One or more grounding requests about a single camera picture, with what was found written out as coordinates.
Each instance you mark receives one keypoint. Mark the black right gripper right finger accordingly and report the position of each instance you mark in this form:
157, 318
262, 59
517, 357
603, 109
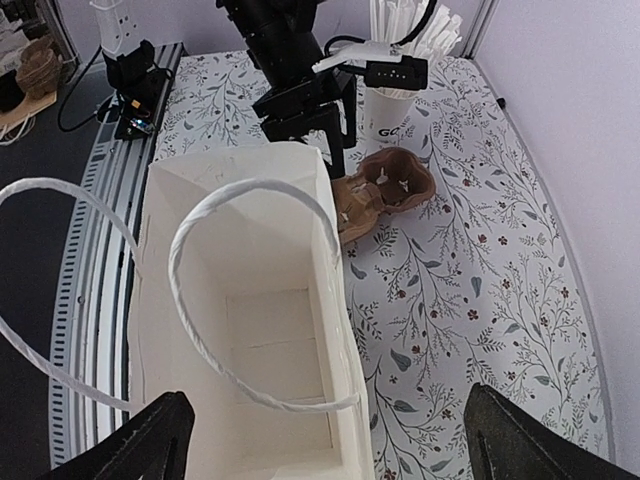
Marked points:
504, 442

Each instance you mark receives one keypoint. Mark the front aluminium rail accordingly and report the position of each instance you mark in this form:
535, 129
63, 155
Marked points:
89, 326

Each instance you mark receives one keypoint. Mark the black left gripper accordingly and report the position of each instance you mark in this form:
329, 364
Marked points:
324, 102

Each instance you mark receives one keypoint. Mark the right aluminium frame post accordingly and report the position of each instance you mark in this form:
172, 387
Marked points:
479, 28

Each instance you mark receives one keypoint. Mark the brown pulp cup carrier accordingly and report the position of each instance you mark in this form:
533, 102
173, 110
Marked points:
390, 181

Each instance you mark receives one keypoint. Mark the white wrapped straws bundle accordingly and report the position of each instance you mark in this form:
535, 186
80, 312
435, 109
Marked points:
421, 29

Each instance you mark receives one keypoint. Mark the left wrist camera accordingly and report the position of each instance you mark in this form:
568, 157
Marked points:
381, 65

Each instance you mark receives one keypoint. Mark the floral patterned table mat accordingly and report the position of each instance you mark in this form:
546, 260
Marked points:
474, 285

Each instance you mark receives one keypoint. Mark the white cup holding straws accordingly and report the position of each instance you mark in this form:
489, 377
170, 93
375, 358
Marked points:
384, 119

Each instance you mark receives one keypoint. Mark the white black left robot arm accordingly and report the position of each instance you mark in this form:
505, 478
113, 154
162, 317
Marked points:
281, 44

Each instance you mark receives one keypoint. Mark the stack of pulp carriers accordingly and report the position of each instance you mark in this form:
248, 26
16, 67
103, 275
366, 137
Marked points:
40, 69

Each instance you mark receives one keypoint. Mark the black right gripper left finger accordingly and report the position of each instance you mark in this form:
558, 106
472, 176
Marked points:
151, 445

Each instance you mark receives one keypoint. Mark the kraft paper takeout bag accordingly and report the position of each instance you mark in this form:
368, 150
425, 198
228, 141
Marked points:
239, 303

